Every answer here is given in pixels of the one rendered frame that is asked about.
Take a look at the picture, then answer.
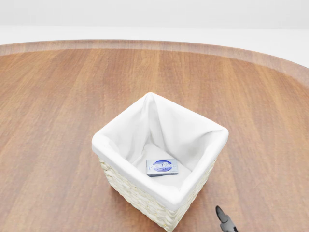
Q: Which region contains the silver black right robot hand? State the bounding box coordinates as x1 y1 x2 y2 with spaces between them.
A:
215 205 239 232

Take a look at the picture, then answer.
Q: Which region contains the grey blue cream cheese box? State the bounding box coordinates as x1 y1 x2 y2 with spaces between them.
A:
146 158 181 177

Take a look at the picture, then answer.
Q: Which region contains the white lined wicker basket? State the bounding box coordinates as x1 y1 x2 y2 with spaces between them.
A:
91 92 229 232

